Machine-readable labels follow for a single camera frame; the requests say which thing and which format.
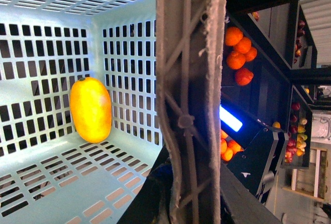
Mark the light blue plastic basket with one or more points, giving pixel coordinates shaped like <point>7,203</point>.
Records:
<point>49,174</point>

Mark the yellow mango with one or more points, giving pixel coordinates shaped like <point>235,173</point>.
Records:
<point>91,109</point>

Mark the orange fruit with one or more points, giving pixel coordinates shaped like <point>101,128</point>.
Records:
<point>251,54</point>
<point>233,36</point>
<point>235,60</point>
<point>243,76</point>
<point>243,46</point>

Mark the brown basket handle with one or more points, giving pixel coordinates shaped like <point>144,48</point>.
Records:
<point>189,53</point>

